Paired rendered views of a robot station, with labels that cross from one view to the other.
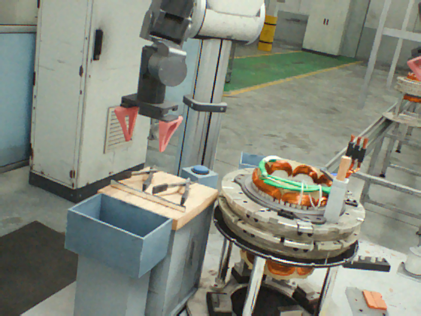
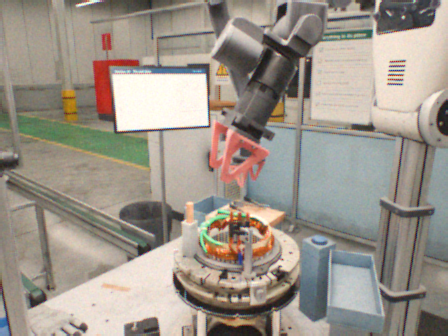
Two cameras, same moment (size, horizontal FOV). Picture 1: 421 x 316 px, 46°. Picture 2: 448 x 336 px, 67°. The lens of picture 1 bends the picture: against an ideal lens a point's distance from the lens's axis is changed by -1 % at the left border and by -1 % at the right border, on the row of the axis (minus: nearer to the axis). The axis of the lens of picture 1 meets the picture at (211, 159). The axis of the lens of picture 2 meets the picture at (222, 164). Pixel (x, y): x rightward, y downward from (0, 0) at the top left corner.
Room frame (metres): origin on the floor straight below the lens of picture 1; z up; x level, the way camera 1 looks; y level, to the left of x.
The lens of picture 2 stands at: (1.22, -0.97, 1.53)
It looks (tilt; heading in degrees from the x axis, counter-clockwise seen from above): 15 degrees down; 106
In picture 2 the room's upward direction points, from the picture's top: straight up
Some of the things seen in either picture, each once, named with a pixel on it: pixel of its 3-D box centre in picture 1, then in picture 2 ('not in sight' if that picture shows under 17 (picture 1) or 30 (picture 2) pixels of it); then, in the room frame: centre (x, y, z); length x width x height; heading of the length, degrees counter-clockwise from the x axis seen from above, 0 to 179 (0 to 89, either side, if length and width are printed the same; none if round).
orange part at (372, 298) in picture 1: (374, 300); not in sight; (1.14, -0.49, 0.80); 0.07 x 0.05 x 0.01; 1
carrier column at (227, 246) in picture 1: (227, 247); not in sight; (1.09, -0.07, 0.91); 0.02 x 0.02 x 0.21
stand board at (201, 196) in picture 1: (160, 195); (245, 217); (1.00, 0.10, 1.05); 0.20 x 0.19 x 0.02; 159
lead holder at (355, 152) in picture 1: (355, 151); (239, 228); (1.07, -0.31, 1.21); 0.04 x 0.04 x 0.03; 72
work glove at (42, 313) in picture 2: not in sight; (54, 320); (0.47, -0.25, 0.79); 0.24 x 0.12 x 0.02; 156
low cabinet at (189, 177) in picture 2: not in sight; (197, 163); (-0.01, 2.36, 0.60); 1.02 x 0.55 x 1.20; 156
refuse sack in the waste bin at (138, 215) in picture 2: not in sight; (147, 231); (0.04, 1.13, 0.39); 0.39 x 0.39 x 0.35
